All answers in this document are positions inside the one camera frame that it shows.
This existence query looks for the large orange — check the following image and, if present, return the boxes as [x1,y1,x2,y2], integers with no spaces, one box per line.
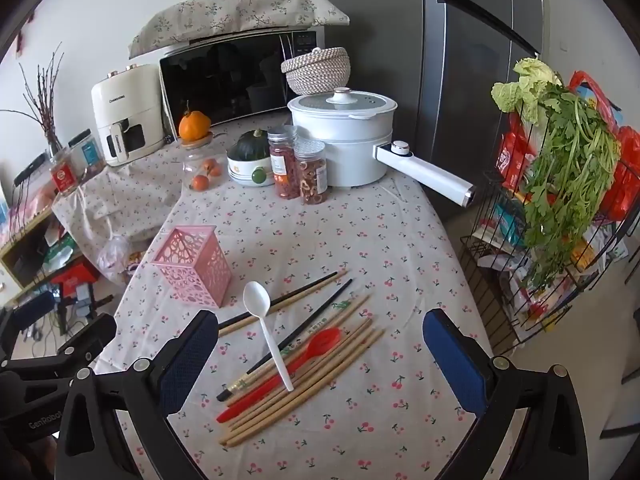
[179,110,212,142]

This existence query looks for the jar of dried fruit rings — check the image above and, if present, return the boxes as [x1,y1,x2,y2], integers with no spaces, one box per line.
[294,140,328,206]

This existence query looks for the red plastic spoon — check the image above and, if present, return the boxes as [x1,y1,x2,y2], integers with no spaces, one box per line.
[216,326,342,423]

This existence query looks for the floral cloth cover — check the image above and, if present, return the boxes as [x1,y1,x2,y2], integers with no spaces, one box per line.
[128,0,351,59]

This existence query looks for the woven lidded basket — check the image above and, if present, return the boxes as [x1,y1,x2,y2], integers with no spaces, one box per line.
[280,46,351,96]

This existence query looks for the wooden shelf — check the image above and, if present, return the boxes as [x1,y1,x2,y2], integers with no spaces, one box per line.
[0,205,66,288]

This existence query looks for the clear container with black lid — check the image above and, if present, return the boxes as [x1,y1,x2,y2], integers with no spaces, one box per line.
[67,129,107,176]

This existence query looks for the grey refrigerator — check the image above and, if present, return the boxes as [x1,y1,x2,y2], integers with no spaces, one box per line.
[320,0,546,221]

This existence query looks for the vase of bare branches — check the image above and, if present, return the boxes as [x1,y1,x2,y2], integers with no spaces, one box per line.
[0,42,68,161]

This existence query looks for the clear glass jar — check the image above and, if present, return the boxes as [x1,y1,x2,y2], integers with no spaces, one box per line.
[181,132,227,192]

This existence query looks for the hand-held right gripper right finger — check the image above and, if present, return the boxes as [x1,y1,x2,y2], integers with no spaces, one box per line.
[421,308,591,480]

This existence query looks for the black wire rack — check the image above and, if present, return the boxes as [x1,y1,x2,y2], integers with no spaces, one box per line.
[460,105,640,356]

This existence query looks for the black microwave oven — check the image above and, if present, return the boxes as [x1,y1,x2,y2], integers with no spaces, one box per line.
[159,30,321,138]

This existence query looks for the red plastic bag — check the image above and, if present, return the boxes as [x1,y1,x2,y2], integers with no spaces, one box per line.
[570,71,640,218]

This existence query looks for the wooden chopstick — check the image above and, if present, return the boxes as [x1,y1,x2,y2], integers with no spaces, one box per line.
[225,316,374,408]
[219,329,387,447]
[227,327,376,432]
[219,270,348,337]

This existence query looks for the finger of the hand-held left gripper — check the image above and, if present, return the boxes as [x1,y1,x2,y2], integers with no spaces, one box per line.
[0,312,118,377]
[0,291,57,346]

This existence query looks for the clear plastic bag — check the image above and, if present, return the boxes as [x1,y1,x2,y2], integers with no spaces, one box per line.
[95,235,136,283]

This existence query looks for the white plastic spoon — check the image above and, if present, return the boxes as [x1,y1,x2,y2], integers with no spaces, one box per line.
[242,281,295,393]

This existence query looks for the pale green cabbage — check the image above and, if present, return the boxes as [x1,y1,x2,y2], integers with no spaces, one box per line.
[491,57,563,126]

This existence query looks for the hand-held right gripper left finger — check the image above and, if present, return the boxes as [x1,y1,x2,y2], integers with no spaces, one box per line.
[54,309,220,480]

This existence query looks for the jar of red dried fruit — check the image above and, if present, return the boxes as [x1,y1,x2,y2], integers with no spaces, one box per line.
[267,126,299,196]

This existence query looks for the pink perforated utensil holder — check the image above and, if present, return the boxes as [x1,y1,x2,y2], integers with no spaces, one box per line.
[151,225,233,309]

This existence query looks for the cream air fryer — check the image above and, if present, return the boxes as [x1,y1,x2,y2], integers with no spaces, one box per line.
[91,63,167,167]

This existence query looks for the white electric pot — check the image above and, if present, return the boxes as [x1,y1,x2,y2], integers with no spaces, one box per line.
[287,87,477,208]

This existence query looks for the clear container with red label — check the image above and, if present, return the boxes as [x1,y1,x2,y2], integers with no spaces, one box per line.
[49,152,83,196]

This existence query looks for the bunch of leafy greens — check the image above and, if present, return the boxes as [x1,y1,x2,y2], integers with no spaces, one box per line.
[520,82,621,288]

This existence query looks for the black chopstick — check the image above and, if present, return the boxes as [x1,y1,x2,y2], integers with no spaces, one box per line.
[218,274,339,327]
[246,279,353,373]

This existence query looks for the blue snack packet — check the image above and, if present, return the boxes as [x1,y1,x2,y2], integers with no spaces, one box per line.
[487,205,531,246]

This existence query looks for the red snack packet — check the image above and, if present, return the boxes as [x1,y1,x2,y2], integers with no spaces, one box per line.
[496,125,531,191]

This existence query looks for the green squash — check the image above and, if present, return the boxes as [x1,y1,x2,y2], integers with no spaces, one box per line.
[232,129,273,162]

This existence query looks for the cherry print tablecloth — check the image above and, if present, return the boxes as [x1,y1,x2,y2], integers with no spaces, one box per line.
[52,120,506,480]

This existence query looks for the white ceramic bowl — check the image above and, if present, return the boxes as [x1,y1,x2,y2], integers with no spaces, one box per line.
[227,147,277,187]

